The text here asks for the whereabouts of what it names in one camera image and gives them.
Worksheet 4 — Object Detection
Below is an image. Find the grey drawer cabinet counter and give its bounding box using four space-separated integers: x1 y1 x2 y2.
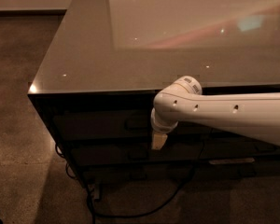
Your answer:
29 0 280 184

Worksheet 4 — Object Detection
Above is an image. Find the middle left drawer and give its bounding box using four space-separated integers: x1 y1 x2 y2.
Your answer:
71 142 203 166

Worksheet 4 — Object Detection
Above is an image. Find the middle right drawer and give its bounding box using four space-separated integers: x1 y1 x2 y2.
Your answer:
200 133 280 170

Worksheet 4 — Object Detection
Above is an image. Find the grey drawer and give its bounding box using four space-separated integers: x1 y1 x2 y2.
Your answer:
53 109 151 141

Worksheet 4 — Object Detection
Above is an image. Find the top right drawer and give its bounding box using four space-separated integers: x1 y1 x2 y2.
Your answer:
209 128 238 138

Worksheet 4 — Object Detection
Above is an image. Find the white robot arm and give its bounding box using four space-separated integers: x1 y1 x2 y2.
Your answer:
150 76 280 149

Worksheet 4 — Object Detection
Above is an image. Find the black power cable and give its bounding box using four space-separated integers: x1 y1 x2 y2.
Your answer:
54 131 209 224

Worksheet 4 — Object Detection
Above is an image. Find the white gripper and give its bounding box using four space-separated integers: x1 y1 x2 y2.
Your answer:
150 109 178 150

